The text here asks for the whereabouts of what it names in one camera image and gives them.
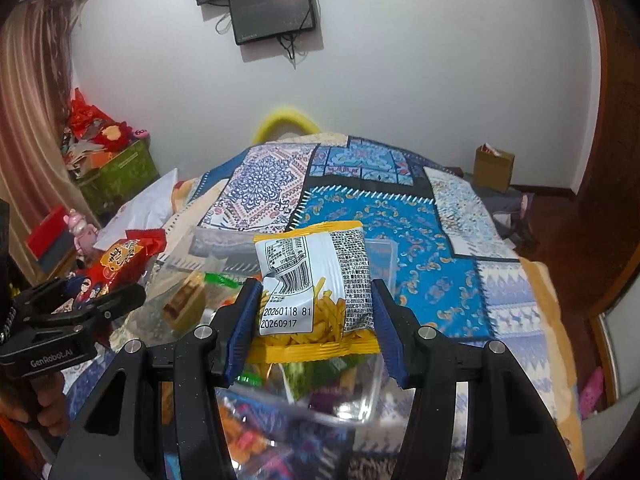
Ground red gift box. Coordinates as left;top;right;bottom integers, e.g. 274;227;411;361
26;206;74;274

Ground red decorations pile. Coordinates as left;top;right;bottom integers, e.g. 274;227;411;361
61;88;150;179

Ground green edged biscuit bag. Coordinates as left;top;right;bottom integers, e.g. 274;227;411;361
204;273;242;289

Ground green pea snack bag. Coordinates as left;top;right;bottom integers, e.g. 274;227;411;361
281;356;366;401

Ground clear plastic storage box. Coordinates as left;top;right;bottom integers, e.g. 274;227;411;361
110;222;397;427

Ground small black wall monitor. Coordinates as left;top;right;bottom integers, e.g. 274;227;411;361
229;0;316;46

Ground orange snack clear bag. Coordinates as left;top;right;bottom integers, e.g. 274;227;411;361
217;399;277;469

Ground pink slipper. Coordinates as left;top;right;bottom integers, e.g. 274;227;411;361
578;366;604;419

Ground brown wooden door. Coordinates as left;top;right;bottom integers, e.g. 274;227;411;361
579;0;639;312

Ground dark clothes on floor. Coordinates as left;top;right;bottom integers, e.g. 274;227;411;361
447;167;537;248

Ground yellow foam tube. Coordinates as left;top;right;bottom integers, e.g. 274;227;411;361
252;107;322;145

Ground yellow white fries bag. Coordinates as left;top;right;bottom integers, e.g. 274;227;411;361
247;221;380;364

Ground patchwork patterned bedspread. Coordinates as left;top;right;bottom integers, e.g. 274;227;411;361
64;131;586;480

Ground pink bunny toy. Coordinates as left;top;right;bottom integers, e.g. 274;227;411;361
64;209;98;258

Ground red cartoon snack bag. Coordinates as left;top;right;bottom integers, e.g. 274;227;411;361
66;229;167;310

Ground person's left hand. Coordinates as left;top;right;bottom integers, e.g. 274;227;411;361
1;372;70;437

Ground striped brown curtain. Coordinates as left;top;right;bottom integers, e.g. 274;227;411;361
1;0;94;283

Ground long wafer bar pack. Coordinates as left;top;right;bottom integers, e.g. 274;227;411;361
162;271;206;334

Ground green storage box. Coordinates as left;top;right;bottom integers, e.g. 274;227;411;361
77;140;160;216

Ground small cardboard box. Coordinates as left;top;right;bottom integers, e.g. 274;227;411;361
473;144;515;193

